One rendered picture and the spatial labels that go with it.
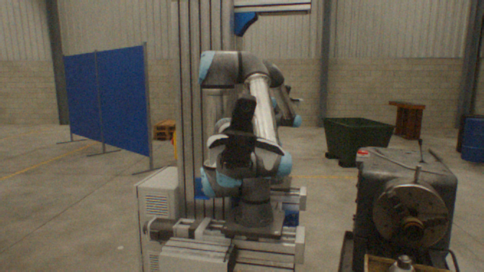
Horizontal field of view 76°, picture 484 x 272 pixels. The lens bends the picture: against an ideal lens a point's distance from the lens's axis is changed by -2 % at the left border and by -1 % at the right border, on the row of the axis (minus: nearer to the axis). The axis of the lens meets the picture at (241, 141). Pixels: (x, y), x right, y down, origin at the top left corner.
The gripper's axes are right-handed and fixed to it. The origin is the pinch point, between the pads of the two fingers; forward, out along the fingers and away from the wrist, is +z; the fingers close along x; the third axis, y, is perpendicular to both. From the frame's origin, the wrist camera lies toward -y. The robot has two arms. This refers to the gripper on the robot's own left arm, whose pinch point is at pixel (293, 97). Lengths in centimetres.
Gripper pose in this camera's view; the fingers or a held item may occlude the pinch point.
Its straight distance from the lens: 222.1
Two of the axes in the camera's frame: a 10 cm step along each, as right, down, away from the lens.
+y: -1.1, 9.6, 2.7
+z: 5.5, -1.6, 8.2
